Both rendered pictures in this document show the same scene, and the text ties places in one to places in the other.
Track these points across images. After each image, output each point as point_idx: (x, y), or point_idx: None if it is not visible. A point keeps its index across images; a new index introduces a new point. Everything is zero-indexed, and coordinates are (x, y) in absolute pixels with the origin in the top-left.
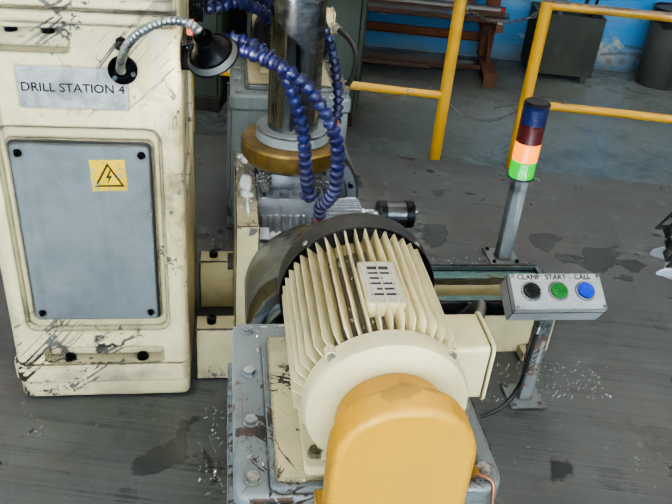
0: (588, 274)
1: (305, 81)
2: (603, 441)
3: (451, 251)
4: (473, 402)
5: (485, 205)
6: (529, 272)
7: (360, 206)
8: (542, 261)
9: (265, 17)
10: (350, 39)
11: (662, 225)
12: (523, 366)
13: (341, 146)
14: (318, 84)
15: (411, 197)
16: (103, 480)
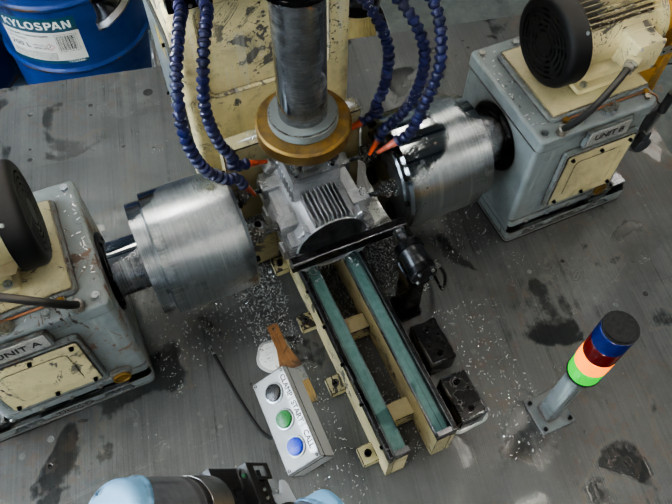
0: (314, 444)
1: (173, 79)
2: None
3: (528, 355)
4: (21, 340)
5: (671, 378)
6: (443, 423)
7: (328, 216)
8: (570, 461)
9: (362, 6)
10: (609, 87)
11: (263, 467)
12: None
13: (187, 147)
14: (295, 94)
15: (628, 292)
16: (124, 199)
